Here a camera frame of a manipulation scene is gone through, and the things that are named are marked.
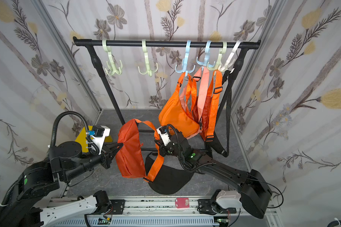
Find red-orange sling bag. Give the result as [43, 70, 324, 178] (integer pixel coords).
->
[115, 119, 164, 182]

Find bright orange sling bag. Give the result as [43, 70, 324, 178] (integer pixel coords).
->
[158, 73, 201, 139]

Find dark orange backpack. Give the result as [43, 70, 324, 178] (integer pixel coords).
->
[200, 70, 223, 141]

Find pink sling bag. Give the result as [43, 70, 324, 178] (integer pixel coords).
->
[180, 67, 211, 123]

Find black sling bag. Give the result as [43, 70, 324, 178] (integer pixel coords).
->
[205, 70, 235, 158]

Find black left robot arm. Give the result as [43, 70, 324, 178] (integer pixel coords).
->
[0, 141, 123, 227]

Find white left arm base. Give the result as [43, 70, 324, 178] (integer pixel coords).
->
[40, 191, 111, 227]

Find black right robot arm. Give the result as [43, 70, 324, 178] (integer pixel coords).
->
[155, 133, 272, 219]

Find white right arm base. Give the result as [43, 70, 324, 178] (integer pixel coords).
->
[212, 190, 242, 209]

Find blue hook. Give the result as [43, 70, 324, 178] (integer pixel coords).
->
[175, 40, 196, 77]
[196, 40, 216, 68]

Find green hook far left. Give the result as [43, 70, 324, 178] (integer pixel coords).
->
[102, 39, 123, 76]

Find green hook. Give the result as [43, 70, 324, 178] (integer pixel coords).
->
[207, 42, 227, 71]
[102, 39, 123, 76]
[138, 39, 158, 77]

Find yellow lidded box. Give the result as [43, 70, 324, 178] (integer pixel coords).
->
[75, 125, 113, 147]

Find black clothes rack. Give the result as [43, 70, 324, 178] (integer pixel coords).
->
[73, 37, 261, 125]

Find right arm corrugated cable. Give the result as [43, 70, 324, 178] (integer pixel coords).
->
[165, 124, 214, 174]

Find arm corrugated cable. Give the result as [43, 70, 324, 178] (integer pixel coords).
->
[0, 111, 100, 222]
[165, 124, 214, 174]

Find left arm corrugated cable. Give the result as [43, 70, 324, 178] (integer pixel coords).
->
[0, 111, 100, 222]

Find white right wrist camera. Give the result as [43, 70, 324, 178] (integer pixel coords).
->
[156, 126, 171, 146]

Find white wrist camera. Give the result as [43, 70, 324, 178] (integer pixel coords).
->
[85, 125, 113, 155]
[156, 126, 171, 146]

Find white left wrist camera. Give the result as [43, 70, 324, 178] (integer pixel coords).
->
[85, 125, 113, 155]

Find pink tag on rail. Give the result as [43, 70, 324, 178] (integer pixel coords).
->
[175, 197, 190, 209]

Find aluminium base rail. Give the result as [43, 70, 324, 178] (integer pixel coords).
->
[45, 196, 282, 227]

